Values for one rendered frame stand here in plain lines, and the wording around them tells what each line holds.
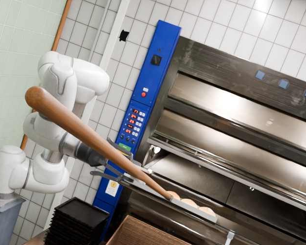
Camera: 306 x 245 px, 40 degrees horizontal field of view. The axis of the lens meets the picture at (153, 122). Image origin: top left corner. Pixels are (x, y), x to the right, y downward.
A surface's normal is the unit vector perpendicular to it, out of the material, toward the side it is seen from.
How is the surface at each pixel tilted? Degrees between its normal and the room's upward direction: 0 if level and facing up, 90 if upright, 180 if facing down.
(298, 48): 90
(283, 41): 90
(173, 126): 70
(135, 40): 90
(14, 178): 91
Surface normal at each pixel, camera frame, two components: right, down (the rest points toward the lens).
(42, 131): -0.31, 0.30
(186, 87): -0.14, -0.24
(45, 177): 0.15, 0.47
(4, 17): 0.90, 0.38
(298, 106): -0.27, 0.08
